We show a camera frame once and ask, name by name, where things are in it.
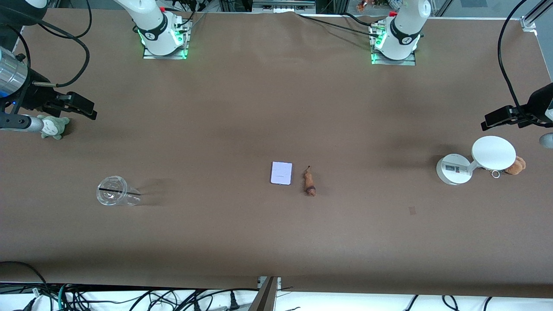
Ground long black table cable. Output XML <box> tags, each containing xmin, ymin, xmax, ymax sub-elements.
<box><xmin>296</xmin><ymin>12</ymin><xmax>383</xmax><ymax>36</ymax></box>

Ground white metal bracket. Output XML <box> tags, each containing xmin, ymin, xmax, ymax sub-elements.
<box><xmin>257</xmin><ymin>276</ymin><xmax>282</xmax><ymax>291</ymax></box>

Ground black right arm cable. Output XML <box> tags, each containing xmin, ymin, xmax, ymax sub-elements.
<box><xmin>9</xmin><ymin>0</ymin><xmax>92</xmax><ymax>89</ymax></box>

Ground dark metal post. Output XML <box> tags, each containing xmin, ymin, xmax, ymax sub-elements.
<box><xmin>248</xmin><ymin>276</ymin><xmax>279</xmax><ymax>311</ymax></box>

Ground clear plastic cup with lid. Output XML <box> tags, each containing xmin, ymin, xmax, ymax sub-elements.
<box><xmin>96</xmin><ymin>175</ymin><xmax>142</xmax><ymax>207</ymax></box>

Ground brown plush keychain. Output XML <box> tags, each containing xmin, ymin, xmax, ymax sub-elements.
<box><xmin>504</xmin><ymin>156</ymin><xmax>527</xmax><ymax>176</ymax></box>

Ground grey-green totoro plush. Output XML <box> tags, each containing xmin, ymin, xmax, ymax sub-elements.
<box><xmin>36</xmin><ymin>114</ymin><xmax>70</xmax><ymax>140</ymax></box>

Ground white round desk lamp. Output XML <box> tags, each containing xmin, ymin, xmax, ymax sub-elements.
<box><xmin>436</xmin><ymin>136</ymin><xmax>517</xmax><ymax>186</ymax></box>

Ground brown lion statue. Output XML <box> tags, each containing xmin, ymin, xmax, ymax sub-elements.
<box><xmin>302</xmin><ymin>165</ymin><xmax>317</xmax><ymax>197</ymax></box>

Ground black looped floor cable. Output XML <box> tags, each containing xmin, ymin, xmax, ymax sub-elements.
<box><xmin>0</xmin><ymin>260</ymin><xmax>49</xmax><ymax>299</ymax></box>

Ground short black table cable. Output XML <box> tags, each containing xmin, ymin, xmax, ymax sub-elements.
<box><xmin>343</xmin><ymin>12</ymin><xmax>383</xmax><ymax>27</ymax></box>

